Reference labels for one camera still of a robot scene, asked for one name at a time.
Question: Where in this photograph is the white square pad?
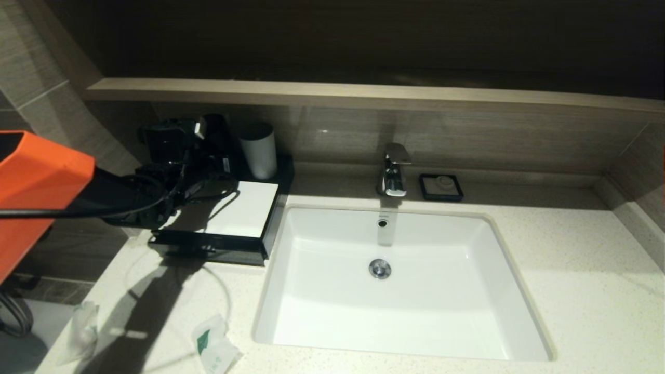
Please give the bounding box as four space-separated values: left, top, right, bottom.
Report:
165 179 280 238

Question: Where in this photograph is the white rectangular sink basin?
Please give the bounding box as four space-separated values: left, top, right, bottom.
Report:
253 206 554 362

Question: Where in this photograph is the white tumbler cup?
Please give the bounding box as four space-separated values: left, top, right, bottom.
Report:
239 123 278 181

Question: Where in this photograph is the clear plastic wrapper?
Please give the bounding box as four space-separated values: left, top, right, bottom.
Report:
58 300 100 364

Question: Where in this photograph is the wooden wall ledge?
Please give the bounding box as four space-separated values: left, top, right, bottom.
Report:
86 78 665 116

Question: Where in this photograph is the green white sachet packet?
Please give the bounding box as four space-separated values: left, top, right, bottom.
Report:
193 313 244 374

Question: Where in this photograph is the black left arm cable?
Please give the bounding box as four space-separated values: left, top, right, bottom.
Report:
0 177 240 219

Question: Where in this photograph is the black drawer with metal handle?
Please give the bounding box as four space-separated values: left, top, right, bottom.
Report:
151 240 268 266

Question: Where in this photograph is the grey curved cable loop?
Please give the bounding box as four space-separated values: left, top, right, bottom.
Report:
0 293 34 338

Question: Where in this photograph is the black storage box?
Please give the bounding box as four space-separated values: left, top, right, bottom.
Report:
148 151 296 266

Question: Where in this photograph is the black square soap dish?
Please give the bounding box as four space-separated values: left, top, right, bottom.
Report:
418 174 463 203

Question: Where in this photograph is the chrome faucet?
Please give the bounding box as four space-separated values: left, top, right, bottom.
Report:
377 143 411 198

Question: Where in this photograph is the black tumbler cup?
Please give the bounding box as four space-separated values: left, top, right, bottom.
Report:
202 113 238 163

